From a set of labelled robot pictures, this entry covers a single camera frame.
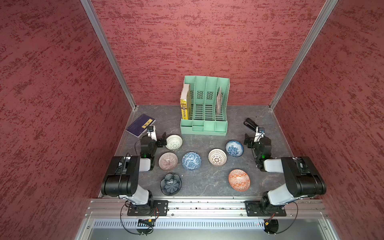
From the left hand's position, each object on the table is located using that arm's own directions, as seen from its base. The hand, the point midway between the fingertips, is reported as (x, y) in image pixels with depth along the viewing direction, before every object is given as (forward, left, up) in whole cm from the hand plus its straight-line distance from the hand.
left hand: (158, 135), depth 94 cm
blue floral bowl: (-14, -22, -7) cm, 27 cm away
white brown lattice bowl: (-12, -38, -7) cm, 41 cm away
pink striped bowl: (-15, -7, -7) cm, 18 cm away
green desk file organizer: (+34, -35, -8) cm, 50 cm away
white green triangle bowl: (-2, -10, -6) cm, 12 cm away
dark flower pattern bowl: (-28, -11, -7) cm, 31 cm away
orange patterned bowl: (-25, -50, -7) cm, 56 cm away
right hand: (+1, -61, -1) cm, 61 cm away
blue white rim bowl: (-6, -50, -6) cm, 51 cm away
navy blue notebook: (+13, +17, -7) cm, 22 cm away
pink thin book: (+26, -41, +5) cm, 49 cm away
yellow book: (+13, -18, +17) cm, 28 cm away
